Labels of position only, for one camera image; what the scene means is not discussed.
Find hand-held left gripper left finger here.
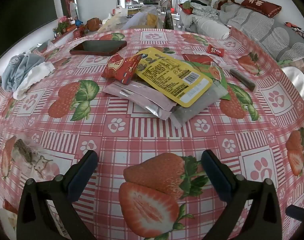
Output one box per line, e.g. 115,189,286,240
16,150,99,240

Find green snack packet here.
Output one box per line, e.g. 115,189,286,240
184,61,233,100

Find flat red snack packet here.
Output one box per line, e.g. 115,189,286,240
182,53,219,67

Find white bolster cushion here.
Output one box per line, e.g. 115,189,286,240
197,19,230,40

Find strawberry print tablecloth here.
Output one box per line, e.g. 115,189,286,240
0,29,304,240

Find pink potted flowers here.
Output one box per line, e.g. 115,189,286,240
54,16,70,34

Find small red candy packet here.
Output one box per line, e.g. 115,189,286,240
207,44,225,56

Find dark bottle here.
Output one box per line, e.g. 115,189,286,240
164,11,174,30

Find red pillow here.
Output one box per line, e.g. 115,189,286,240
241,0,282,18

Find clear grey snack packet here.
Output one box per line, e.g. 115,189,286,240
171,81,227,126

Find dark snack stick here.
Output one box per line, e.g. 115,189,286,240
229,69,257,91

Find brown round bag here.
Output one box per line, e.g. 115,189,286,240
86,17,102,31

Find clear plastic bag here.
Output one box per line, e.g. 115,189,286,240
122,6,165,29

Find dark rectangular tray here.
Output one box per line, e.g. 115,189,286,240
69,40,127,56

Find pink snack packet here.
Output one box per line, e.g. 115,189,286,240
103,80,179,121

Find red snack packet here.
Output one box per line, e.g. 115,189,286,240
182,53,219,67
101,54,142,85

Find grey striped sofa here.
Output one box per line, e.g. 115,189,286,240
179,0,304,70

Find large yellow snack packet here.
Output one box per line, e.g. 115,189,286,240
134,47,213,108

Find blue and white cloth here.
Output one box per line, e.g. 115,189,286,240
2,54,55,100

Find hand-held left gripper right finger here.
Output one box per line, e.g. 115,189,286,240
201,149,282,240

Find clear packet with brown snack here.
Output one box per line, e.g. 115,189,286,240
13,139,55,178

